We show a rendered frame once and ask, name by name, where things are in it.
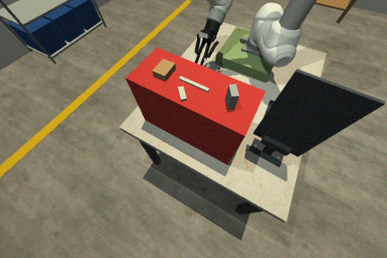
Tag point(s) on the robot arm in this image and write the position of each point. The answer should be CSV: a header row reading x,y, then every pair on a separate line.
x,y
276,32

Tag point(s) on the red tool chest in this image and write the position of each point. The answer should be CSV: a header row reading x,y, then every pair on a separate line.
x,y
203,120

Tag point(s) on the tan rectangular block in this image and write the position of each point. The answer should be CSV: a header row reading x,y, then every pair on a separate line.
x,y
164,69

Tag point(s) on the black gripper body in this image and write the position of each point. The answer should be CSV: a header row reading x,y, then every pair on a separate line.
x,y
213,27

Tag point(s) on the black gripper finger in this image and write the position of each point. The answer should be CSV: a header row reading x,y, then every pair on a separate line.
x,y
206,54
198,51

